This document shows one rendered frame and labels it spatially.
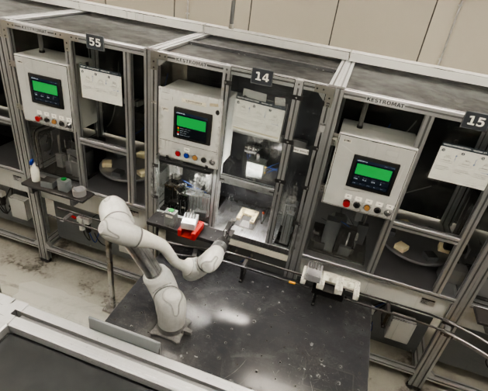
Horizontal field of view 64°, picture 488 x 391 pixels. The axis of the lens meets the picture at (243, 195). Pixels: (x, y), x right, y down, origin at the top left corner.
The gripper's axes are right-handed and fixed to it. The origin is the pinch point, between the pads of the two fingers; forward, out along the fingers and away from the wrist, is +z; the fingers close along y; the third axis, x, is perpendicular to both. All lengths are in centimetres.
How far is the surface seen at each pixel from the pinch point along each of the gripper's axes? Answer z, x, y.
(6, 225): 48, 243, -112
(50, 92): 18, 140, 51
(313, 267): 8, -54, -19
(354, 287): 8, -82, -25
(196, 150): 20, 35, 35
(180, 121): 18, 46, 53
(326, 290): 2, -66, -29
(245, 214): 39.9, 1.8, -15.7
